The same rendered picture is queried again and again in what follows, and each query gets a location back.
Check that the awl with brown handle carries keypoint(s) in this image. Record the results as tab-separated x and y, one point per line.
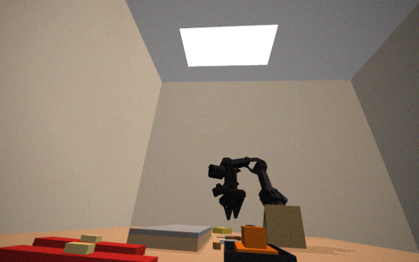
232	237

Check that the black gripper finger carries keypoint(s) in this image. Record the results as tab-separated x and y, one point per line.
228	210
236	205

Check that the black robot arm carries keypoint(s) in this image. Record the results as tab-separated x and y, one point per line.
229	168

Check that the red flat slab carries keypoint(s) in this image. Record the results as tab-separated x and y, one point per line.
60	242
73	252

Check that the grey panel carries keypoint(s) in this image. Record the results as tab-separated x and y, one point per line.
170	237

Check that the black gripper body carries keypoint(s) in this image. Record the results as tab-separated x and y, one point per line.
233	191

